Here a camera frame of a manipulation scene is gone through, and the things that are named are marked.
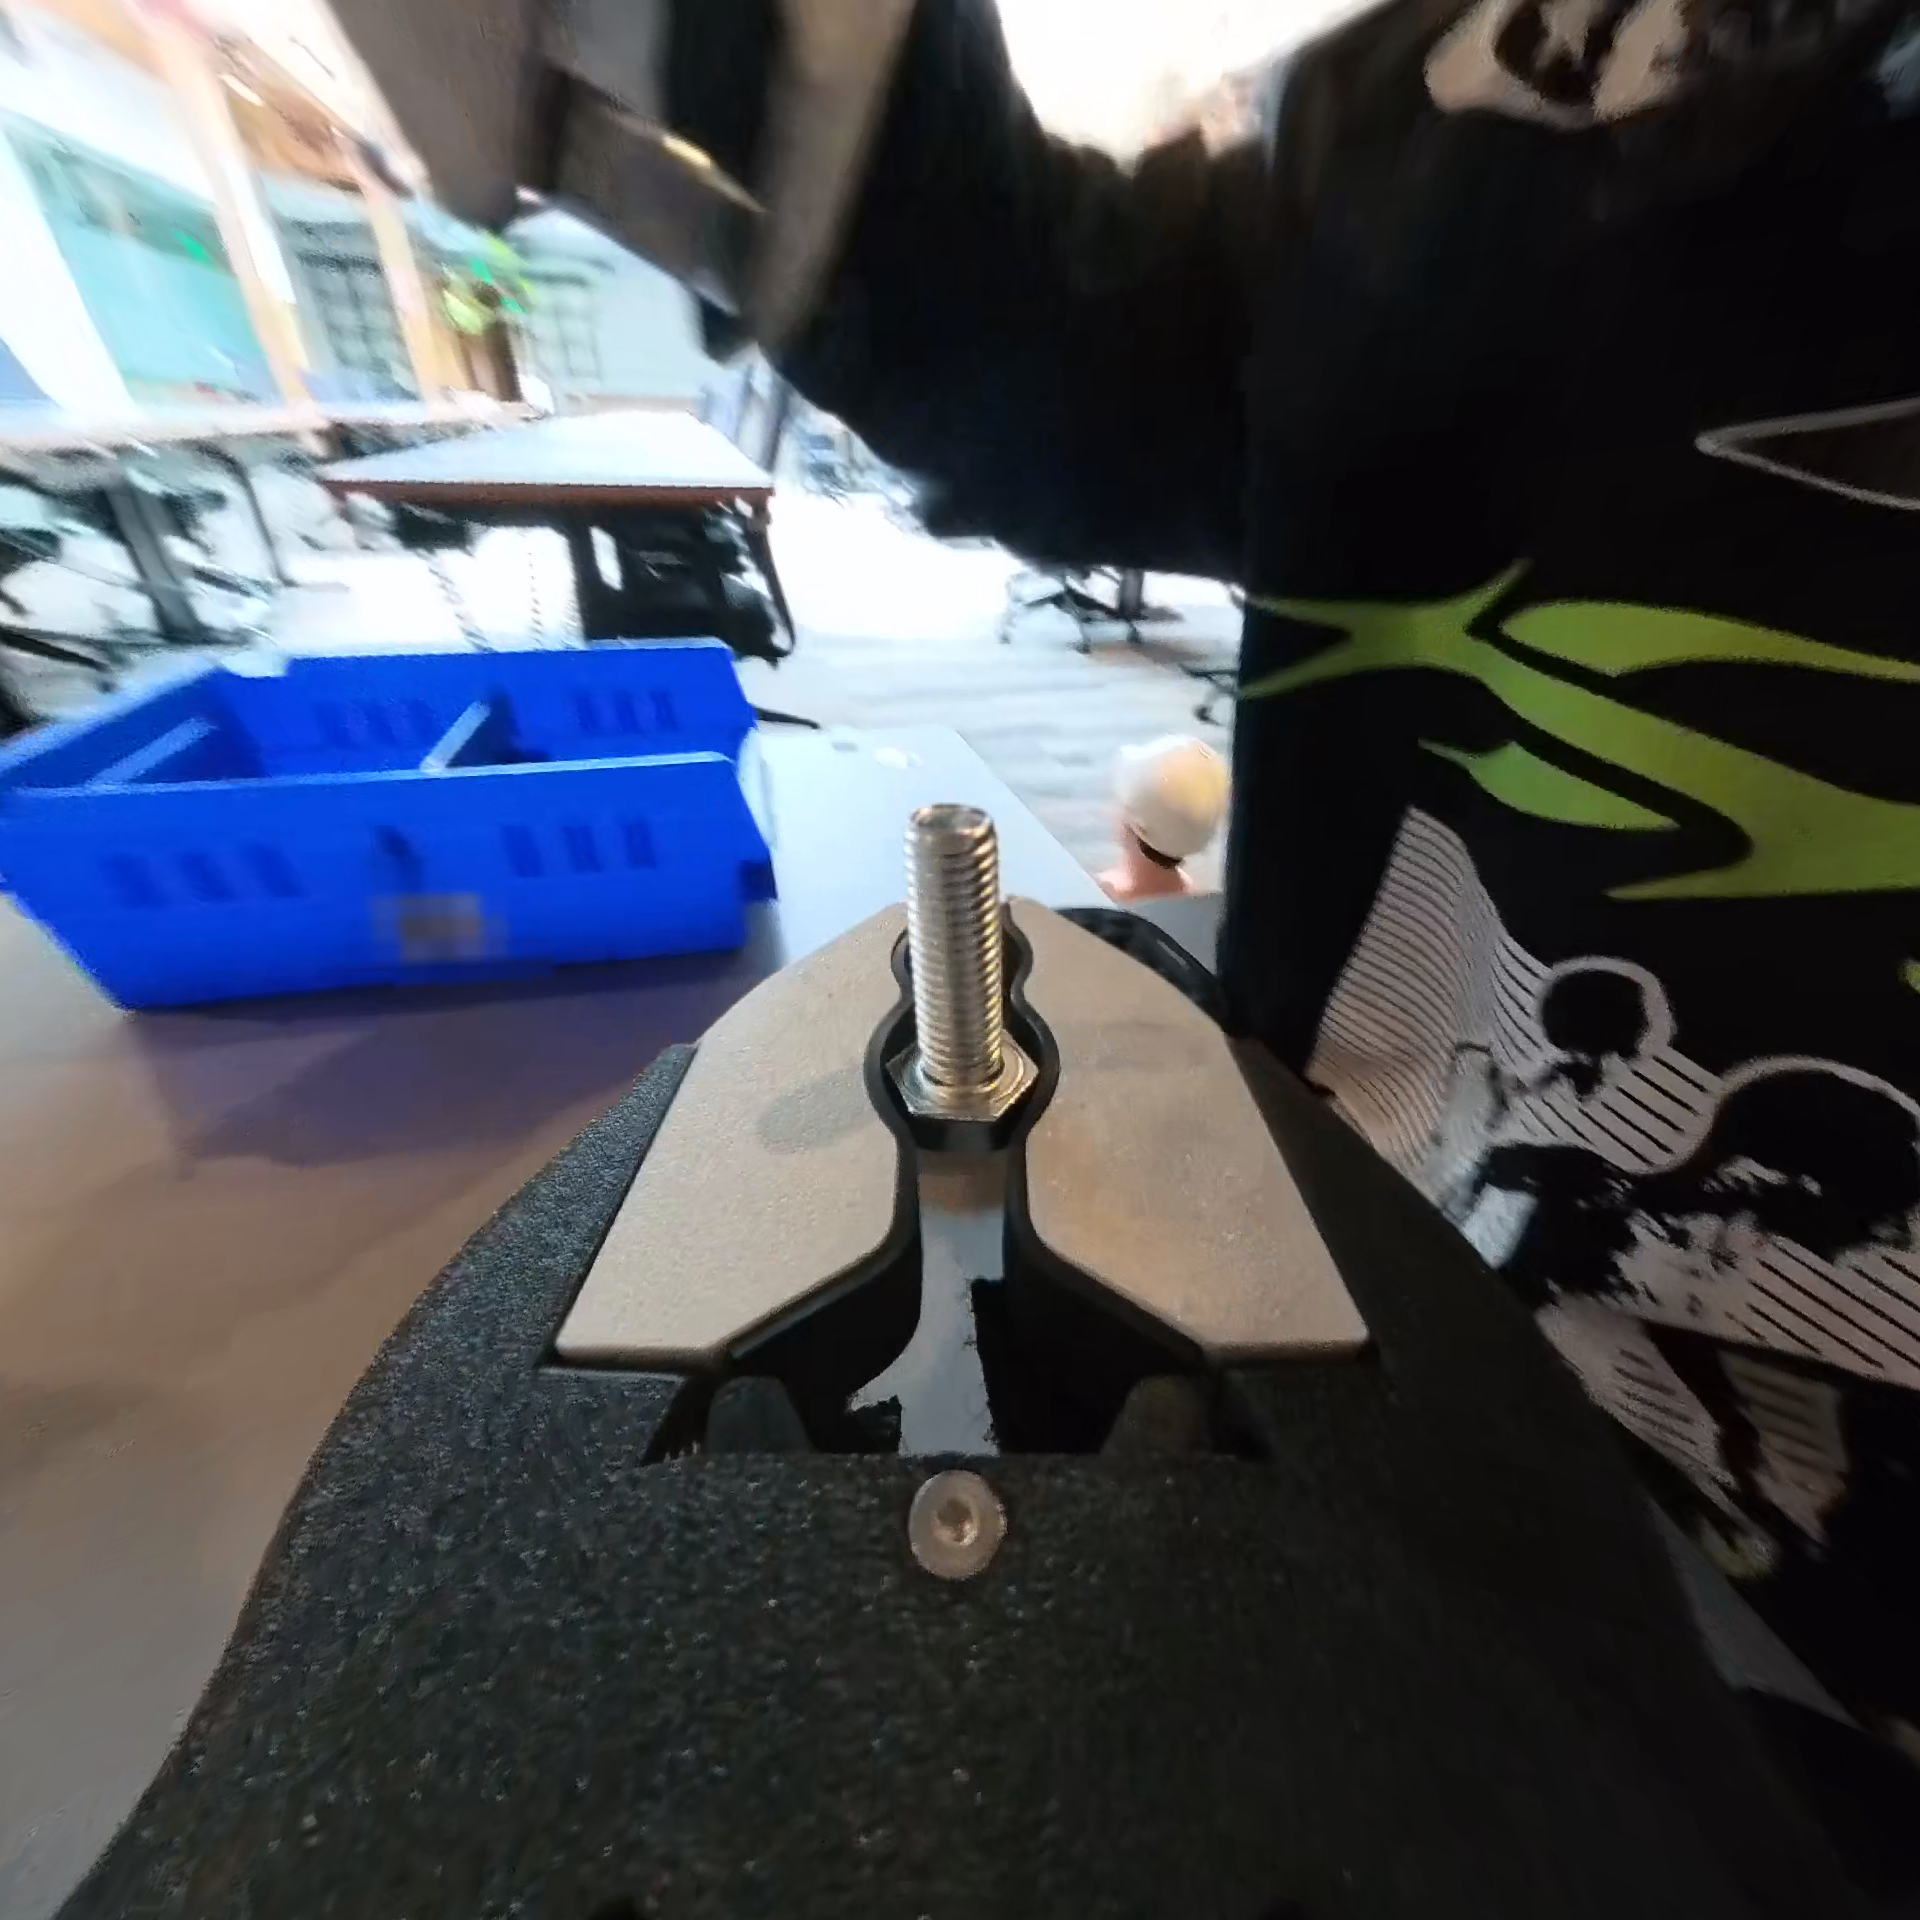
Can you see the person's black printed shirt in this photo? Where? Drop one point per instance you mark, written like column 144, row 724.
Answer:
column 1574, row 375

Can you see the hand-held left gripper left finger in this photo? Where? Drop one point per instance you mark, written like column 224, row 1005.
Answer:
column 752, row 1170

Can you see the blue plastic parts bin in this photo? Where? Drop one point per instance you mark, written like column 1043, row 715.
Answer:
column 449, row 864

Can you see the white cap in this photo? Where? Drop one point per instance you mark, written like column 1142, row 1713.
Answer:
column 1176, row 788

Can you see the wooden top table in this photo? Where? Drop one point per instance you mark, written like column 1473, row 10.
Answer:
column 569, row 458

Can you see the steel hex bolt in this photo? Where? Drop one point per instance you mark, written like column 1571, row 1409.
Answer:
column 954, row 959

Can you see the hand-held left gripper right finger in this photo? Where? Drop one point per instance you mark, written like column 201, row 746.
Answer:
column 1172, row 1170

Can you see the person's right forearm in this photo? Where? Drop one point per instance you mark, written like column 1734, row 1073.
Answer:
column 1032, row 299

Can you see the black office chair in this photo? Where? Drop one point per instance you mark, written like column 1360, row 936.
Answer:
column 1080, row 595

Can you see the row of blurred desks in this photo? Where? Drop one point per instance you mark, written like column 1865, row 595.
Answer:
column 135, row 509

